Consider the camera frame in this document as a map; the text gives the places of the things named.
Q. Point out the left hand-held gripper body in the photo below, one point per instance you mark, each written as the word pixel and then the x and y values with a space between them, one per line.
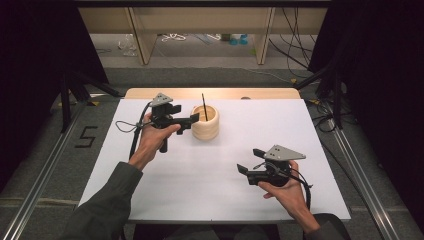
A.
pixel 163 113

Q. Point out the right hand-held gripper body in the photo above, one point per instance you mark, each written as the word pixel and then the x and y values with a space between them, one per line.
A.
pixel 276 170

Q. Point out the wooden cylindrical holder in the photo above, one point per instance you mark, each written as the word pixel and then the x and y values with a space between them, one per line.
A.
pixel 206 130

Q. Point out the black pen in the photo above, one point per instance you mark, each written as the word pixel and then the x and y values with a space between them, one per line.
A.
pixel 204 106

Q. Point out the person's right hand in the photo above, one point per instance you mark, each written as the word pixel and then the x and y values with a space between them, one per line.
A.
pixel 293 196

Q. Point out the person's left hand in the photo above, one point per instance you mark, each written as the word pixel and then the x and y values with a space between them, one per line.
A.
pixel 150 143

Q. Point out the clear plastic bottles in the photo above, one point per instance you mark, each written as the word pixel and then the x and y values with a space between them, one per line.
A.
pixel 128 45

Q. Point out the colourful cube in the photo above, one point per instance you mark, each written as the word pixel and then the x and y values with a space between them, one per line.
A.
pixel 226 36

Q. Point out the beige desk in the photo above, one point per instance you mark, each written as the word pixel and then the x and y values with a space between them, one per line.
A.
pixel 200 20

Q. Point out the black metal stand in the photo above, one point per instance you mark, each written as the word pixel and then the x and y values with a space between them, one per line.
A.
pixel 66 100
pixel 336 100

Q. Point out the blue-capped clear containers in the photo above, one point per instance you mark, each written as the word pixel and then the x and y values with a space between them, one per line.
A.
pixel 239 40

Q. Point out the small green object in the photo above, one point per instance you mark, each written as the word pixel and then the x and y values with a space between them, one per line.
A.
pixel 253 52

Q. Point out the black curtain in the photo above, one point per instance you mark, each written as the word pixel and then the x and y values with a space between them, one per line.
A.
pixel 33 66
pixel 383 83

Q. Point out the aluminium floor rail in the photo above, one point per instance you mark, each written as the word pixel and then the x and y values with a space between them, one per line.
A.
pixel 363 180
pixel 40 186

